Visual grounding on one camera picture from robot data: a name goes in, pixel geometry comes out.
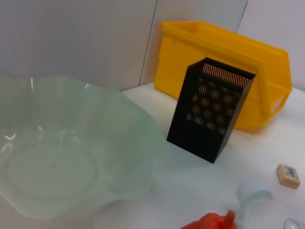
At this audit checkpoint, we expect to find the clear green-label water bottle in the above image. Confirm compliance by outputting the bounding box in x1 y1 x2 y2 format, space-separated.
236 178 305 229

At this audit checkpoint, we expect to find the black mesh pen holder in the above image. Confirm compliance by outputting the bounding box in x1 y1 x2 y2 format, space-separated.
166 57 257 164

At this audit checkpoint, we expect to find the yellow plastic storage bin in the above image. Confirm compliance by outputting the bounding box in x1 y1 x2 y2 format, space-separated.
154 20 293 133

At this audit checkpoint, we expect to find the beige eraser with barcode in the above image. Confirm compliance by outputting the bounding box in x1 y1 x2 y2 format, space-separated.
276 163 301 190

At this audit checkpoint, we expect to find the translucent green fruit bowl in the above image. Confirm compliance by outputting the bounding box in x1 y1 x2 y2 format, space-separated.
0 75 165 219

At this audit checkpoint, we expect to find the red-orange toy orange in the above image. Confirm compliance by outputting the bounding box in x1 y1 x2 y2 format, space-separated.
180 209 238 229

